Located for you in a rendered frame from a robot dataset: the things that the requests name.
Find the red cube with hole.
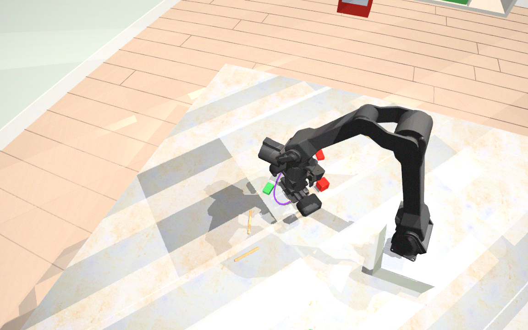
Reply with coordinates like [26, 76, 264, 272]
[316, 177, 330, 192]

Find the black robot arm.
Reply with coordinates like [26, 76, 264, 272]
[258, 104, 434, 262]

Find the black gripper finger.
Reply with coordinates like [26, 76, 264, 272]
[279, 182, 290, 196]
[288, 193, 299, 203]

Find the green rounded block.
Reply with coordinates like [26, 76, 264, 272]
[263, 182, 274, 195]

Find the red wooden block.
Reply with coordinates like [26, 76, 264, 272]
[316, 150, 325, 160]

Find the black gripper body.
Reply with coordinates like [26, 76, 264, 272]
[269, 163, 322, 217]

